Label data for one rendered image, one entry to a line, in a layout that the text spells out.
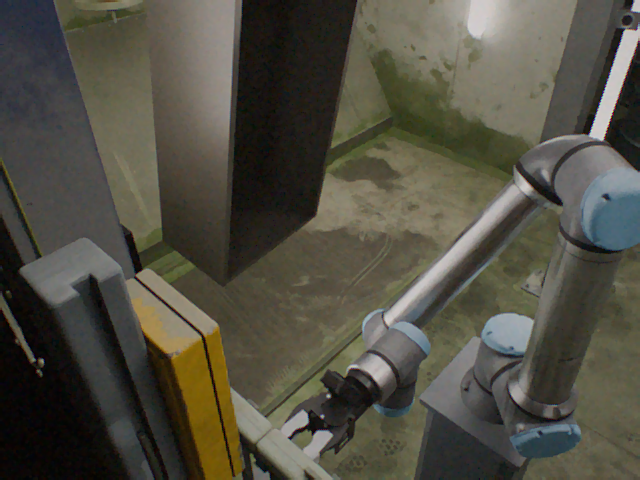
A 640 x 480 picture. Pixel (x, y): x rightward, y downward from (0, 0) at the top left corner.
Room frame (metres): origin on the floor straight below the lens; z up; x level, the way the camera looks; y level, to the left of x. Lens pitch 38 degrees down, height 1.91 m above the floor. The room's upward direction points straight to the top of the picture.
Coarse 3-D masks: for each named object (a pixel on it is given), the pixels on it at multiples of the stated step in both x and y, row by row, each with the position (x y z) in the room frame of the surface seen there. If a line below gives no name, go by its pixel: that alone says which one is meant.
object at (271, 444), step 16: (240, 400) 0.53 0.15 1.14; (240, 416) 0.50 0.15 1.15; (256, 416) 0.50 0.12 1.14; (240, 432) 0.47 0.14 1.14; (256, 432) 0.47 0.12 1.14; (272, 432) 0.47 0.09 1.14; (256, 448) 0.44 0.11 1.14; (272, 448) 0.44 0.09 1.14; (288, 448) 0.44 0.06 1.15; (272, 464) 0.42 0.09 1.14; (288, 464) 0.41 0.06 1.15; (304, 464) 0.41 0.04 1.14
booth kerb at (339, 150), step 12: (384, 120) 3.58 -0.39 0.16; (360, 132) 3.38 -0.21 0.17; (372, 132) 3.48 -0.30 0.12; (384, 132) 3.58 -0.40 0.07; (336, 144) 3.20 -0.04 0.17; (348, 144) 3.28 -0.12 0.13; (360, 144) 3.38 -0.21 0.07; (336, 156) 3.19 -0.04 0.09; (144, 252) 2.09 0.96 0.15; (156, 252) 2.13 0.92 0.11; (168, 252) 2.18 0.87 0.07; (144, 264) 2.07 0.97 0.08
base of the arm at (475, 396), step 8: (472, 368) 0.93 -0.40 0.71; (464, 376) 0.93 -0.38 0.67; (472, 376) 0.90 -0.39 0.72; (464, 384) 0.91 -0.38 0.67; (472, 384) 0.88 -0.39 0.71; (480, 384) 0.86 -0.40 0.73; (464, 392) 0.88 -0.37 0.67; (472, 392) 0.86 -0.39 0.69; (480, 392) 0.85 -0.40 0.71; (488, 392) 0.84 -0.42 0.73; (464, 400) 0.87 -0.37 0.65; (472, 400) 0.85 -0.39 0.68; (480, 400) 0.84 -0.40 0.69; (488, 400) 0.83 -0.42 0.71; (472, 408) 0.84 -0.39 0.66; (480, 408) 0.83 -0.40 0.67; (488, 408) 0.82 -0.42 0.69; (496, 408) 0.81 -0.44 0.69; (480, 416) 0.82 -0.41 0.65; (488, 416) 0.81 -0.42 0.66; (496, 416) 0.81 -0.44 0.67
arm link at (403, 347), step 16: (384, 336) 0.70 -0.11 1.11; (400, 336) 0.69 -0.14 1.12; (416, 336) 0.70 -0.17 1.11; (368, 352) 0.66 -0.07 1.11; (384, 352) 0.65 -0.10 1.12; (400, 352) 0.66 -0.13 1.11; (416, 352) 0.67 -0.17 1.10; (400, 368) 0.63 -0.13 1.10; (416, 368) 0.66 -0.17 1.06; (400, 384) 0.64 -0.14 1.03
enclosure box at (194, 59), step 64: (192, 0) 1.47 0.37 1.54; (256, 0) 1.99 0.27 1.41; (320, 0) 1.97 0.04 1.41; (192, 64) 1.49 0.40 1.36; (256, 64) 2.04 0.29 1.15; (320, 64) 1.97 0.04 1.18; (192, 128) 1.52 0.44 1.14; (256, 128) 2.10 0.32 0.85; (320, 128) 1.97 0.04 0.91; (192, 192) 1.56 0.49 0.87; (256, 192) 2.09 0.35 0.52; (320, 192) 1.97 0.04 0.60; (192, 256) 1.60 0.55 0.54; (256, 256) 1.69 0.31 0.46
